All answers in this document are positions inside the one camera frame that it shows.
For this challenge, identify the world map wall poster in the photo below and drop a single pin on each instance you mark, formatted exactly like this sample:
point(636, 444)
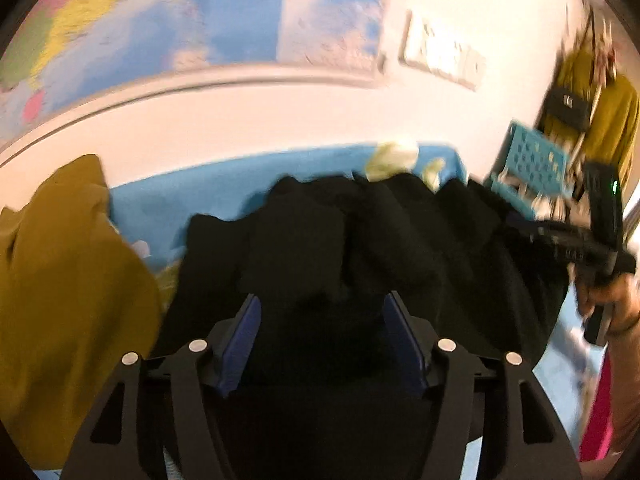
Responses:
point(190, 15)

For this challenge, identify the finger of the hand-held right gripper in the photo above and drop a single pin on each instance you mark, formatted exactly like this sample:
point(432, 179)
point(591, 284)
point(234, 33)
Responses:
point(525, 230)

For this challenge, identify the blue perforated plastic basket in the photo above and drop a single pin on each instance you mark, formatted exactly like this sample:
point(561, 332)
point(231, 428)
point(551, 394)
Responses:
point(537, 165)
point(505, 187)

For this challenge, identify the person's pink clothing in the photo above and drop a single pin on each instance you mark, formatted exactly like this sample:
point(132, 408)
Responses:
point(597, 410)

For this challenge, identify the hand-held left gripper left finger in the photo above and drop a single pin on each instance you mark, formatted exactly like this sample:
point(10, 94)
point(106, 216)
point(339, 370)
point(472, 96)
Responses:
point(239, 345)

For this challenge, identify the person's right hand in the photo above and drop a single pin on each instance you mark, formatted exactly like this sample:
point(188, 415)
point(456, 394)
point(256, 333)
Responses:
point(617, 300)

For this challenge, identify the mustard yellow garment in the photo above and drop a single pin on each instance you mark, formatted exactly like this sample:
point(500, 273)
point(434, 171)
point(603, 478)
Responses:
point(70, 285)

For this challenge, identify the hanging mustard garment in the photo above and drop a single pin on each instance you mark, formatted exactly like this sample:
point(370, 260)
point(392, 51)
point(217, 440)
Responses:
point(612, 110)

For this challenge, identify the white wall socket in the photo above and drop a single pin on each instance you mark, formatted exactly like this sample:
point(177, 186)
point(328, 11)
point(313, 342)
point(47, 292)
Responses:
point(442, 52)

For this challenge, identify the black buttoned coat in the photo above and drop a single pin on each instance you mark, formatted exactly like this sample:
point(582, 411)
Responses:
point(360, 250)

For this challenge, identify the person's right forearm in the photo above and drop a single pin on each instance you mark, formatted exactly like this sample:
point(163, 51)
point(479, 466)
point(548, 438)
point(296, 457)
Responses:
point(627, 390)

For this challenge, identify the black shoulder bag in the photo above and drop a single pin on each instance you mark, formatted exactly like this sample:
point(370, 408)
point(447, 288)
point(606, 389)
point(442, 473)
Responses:
point(567, 107)

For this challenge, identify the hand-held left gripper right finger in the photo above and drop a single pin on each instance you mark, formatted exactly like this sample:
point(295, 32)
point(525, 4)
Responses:
point(406, 345)

